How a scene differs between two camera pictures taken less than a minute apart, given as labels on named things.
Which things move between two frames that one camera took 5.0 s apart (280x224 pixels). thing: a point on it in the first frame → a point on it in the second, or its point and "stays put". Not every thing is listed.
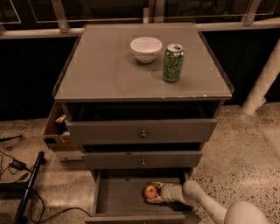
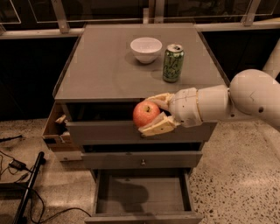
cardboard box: [57, 136] stays put
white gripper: [167, 192] → [184, 107]
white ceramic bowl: [146, 49] stays put
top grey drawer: [181, 132] stays put
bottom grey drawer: [118, 198] stays put
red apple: [150, 191] → [145, 112]
